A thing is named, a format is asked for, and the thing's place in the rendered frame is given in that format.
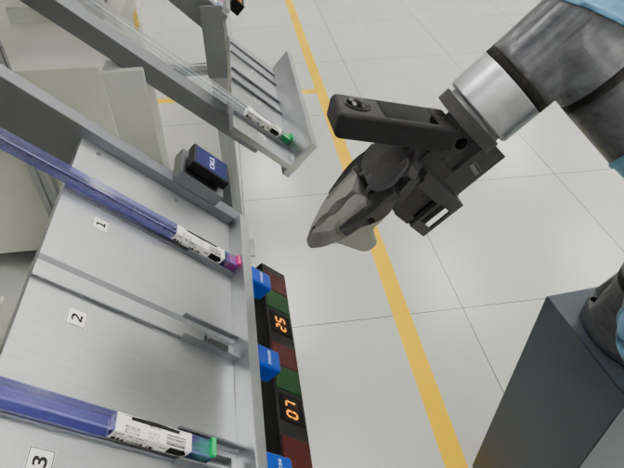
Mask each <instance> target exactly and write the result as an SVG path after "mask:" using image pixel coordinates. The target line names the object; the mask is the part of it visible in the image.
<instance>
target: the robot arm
mask: <svg viewBox="0 0 624 468"><path fill-rule="evenodd" d="M486 52H487V53H486ZM486 52H485V53H484V54H483V55H482V56H481V57H480V58H478V59H477V60H476V61H475V62H474V63H473V64H472V65H471V66H470V67H469V68H467V69H466V70H465V71H464V72H463V73H462V74H461V75H460V76H459V77H457V78H456V79H455V80H454V81H453V84H452V85H453V87H454V89H453V90H451V89H449V88H448V89H447V90H446V91H445V92H443V93H442V94H441V95H440V96H439V97H438V98H439V100H440V101H441V103H442V104H443V105H444V107H445V108H446V109H447V110H448V113H447V114H445V112H443V111H442V110H439V109H433V108H426V107H420V106H414V105H408V104H401V103H395V102H389V101H382V100H377V99H370V98H364V97H352V96H346V95H340V94H334V95H332V96H331V99H330V103H329V107H328V110H327V117H328V119H329V122H330V124H331V128H332V131H333V133H334V134H335V136H336V137H338V138H341V139H349V140H356V141H364V142H371V143H373V144H370V146H369V147H368V148H367V149H366V150H365V151H364V152H362V153H361V154H359V155H358V156H357V157H356V159H354V160H353V161H352V162H351V163H350V164H348V166H347V167H346V168H345V169H344V171H343V172H342V173H341V175H340V176H339V178H338V179H337V180H336V182H335V183H334V185H333V186H332V187H331V189H330V191H329V195H328V196H327V197H326V199H325V200H324V202H323V203H322V204H321V206H320V208H319V210H318V213H317V215H316V217H315V219H314V221H313V223H312V225H311V227H310V229H309V232H308V235H307V238H306V241H307V245H308V246H309V247H310V248H320V247H324V246H327V245H330V244H334V243H339V244H342V245H344V246H347V247H350V248H352V249H355V250H358V251H361V252H367V251H369V250H371V249H372V248H373V247H375V246H376V244H377V239H376V237H375V234H374V231H373V230H374V228H375V227H376V226H377V225H378V224H380V223H381V222H382V221H383V220H384V218H385V217H386V216H387V215H389V213H390V212H391V211H392V210H393V211H394V213H395V215H396V216H397V217H398V218H400V219H401V220H402V221H404V222H405V223H406V224H408V223H409V225H410V227H411V228H413V229H414V230H416V231H417V232H418V233H419V234H421V235H422V236H423V237H424V236H425V235H426V234H428V233H429V232H430V231H431V230H433V229H434V228H436V227H437V226H438V225H439V224H441V223H442V222H443V221H444V220H446V219H447V218H448V217H450V216H451V215H452V214H454V213H455V212H456V211H458V210H459V209H460V208H461V207H463V204H462V202H461V200H460V199H459V194H460V193H461V192H463V191H464V190H465V189H467V188H468V187H469V186H470V185H472V184H473V183H474V182H475V181H476V180H477V179H478V178H479V177H481V176H482V175H483V174H485V173H486V172H487V171H488V170H490V169H491V168H492V167H493V166H495V165H496V164H497V163H499V162H500V161H501V160H502V159H504V158H505V155H504V154H503V153H502V152H501V151H500V150H499V148H498V147H497V145H498V142H497V141H496V140H498V139H500V140H501V141H506V140H507V139H509V138H510V137H511V136H512V135H514V134H515V133H516V132H517V131H519V130H520V129H521V128H522V127H524V126H525V125H526V124H528V123H529V122H530V121H531V120H532V119H534V118H535V117H536V116H537V115H539V114H540V112H542V111H544V110H545V109H546V108H547V107H549V106H550V105H551V104H552V103H554V101H556V102H557V104H558V105H559V106H560V107H561V109H562V110H563V111H564V112H565V114H566V115H567V116H568V117H569V118H570V120H571V121H572V122H573V123H574V124H575V125H576V126H577V128H578V129H579V130H580V131H581V132H582V134H583V135H584V136H585V137H586V138H588V140H589V141H590V142H591V143H592V144H593V146H594V147H595V148H596V149H597V150H598V151H599V152H600V154H601V155H602V156H603V157H604V158H605V159H606V161H607V162H608V163H609V164H608V166H609V167H610V168H611V169H615V170H616V171H617V172H618V173H619V174H620V175H621V176H622V178H623V179H624V0H541V1H540V2H539V3H538V4H537V5H536V6H534V7H533V8H532V9H531V10H530V11H529V12H528V13H527V14H526V15H525V16H524V17H523V18H521V19H520V20H519V21H518V22H517V23H516V24H515V25H514V26H513V27H512V28H511V29H510V30H509V31H508V32H507V33H506V34H504V35H503V36H502V37H501V38H500V39H499V40H498V41H497V42H496V43H495V44H494V45H493V46H492V47H491V48H489V49H488V50H487V51H486ZM445 208H446V209H447V210H448V212H447V213H446V214H444V215H443V216H442V217H440V218H439V219H438V220H437V221H435V222H434V224H432V225H431V226H430V227H428V226H427V225H425V224H426V223H427V222H428V221H430V220H431V219H432V218H434V217H435V216H436V215H438V214H439V213H440V212H441V211H443V210H444V209H445ZM581 319H582V324H583V327H584V329H585V331H586V333H587V334H588V335H589V337H590V338H591V340H592V341H593V342H594V344H595V345H596V346H597V347H598V348H599V349H600V350H601V351H603V352H604V353H605V354H606V355H607V356H609V357H610V358H612V359H613V360H615V361H616V362H617V363H619V364H621V365H623V366H624V261H623V264H622V265H621V267H620V269H619V271H618V272H617V273H616V274H614V275H613V276H612V277H610V278H609V279H607V280H606V281H605V282H604V283H602V284H601V285H600V286H598V287H597V288H596V289H594V290H593V291H592V292H591V294H590V295H589V297H588V299H587V301H586V303H585V305H584V306H583V308H582V312H581Z"/></svg>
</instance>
